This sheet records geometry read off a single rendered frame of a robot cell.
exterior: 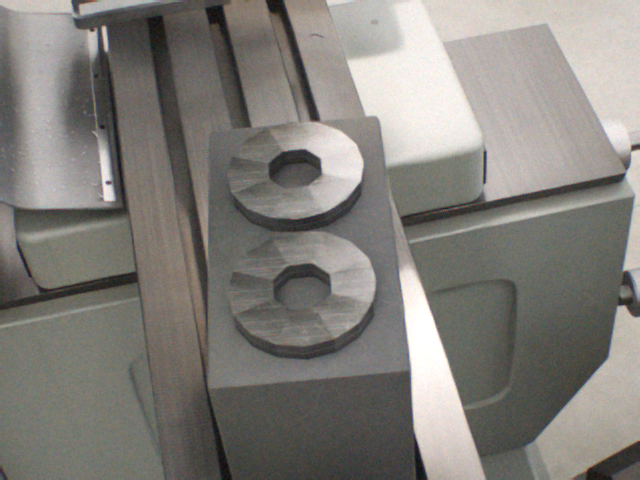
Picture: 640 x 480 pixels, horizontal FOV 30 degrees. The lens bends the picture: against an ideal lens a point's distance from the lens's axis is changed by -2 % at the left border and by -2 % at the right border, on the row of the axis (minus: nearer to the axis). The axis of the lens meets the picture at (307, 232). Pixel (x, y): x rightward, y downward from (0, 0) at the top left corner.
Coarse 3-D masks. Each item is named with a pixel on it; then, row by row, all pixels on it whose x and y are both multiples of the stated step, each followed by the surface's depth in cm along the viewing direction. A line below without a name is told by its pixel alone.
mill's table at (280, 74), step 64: (256, 0) 125; (320, 0) 124; (128, 64) 120; (192, 64) 119; (256, 64) 118; (320, 64) 117; (128, 128) 114; (192, 128) 113; (128, 192) 108; (192, 192) 111; (192, 256) 105; (192, 320) 98; (192, 384) 94; (448, 384) 91; (192, 448) 90; (448, 448) 88
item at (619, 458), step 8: (624, 448) 124; (632, 448) 123; (608, 456) 123; (616, 456) 122; (624, 456) 122; (632, 456) 121; (600, 464) 122; (608, 464) 121; (616, 464) 120; (624, 464) 119; (632, 464) 119; (592, 472) 122; (600, 472) 120; (608, 472) 119; (616, 472) 118; (624, 472) 118; (632, 472) 118
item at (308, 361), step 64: (256, 128) 85; (320, 128) 82; (256, 192) 79; (320, 192) 78; (384, 192) 80; (256, 256) 75; (320, 256) 75; (384, 256) 76; (256, 320) 72; (320, 320) 71; (384, 320) 73; (256, 384) 70; (320, 384) 71; (384, 384) 71; (256, 448) 75; (320, 448) 76; (384, 448) 76
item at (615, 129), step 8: (600, 120) 147; (608, 120) 147; (616, 120) 146; (608, 128) 145; (616, 128) 145; (624, 128) 145; (608, 136) 145; (616, 136) 145; (624, 136) 145; (632, 136) 147; (616, 144) 145; (624, 144) 145; (632, 144) 147; (624, 152) 145; (624, 160) 145
